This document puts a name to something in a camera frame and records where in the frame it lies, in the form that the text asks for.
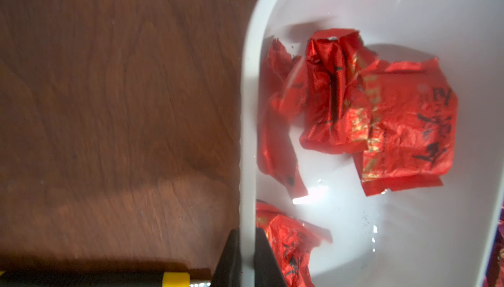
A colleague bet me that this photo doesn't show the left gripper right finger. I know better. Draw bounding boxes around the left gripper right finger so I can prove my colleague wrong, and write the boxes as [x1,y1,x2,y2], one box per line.
[255,228,287,287]

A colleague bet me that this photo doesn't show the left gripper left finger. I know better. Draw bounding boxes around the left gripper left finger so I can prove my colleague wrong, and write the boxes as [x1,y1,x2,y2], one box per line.
[211,229,240,287]

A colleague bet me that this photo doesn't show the white storage box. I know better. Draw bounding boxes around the white storage box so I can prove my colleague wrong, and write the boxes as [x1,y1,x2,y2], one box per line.
[240,0,503,286]

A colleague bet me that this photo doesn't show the red tea bag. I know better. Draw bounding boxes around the red tea bag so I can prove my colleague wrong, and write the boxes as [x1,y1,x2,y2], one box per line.
[257,38,308,199]
[300,29,458,196]

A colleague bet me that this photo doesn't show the red tea bags in box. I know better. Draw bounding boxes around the red tea bags in box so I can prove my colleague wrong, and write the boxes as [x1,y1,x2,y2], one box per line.
[256,201,333,286]

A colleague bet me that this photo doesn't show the yellow black utility knife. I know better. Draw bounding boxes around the yellow black utility knife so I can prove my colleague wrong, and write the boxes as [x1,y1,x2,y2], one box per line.
[1,271,211,286]

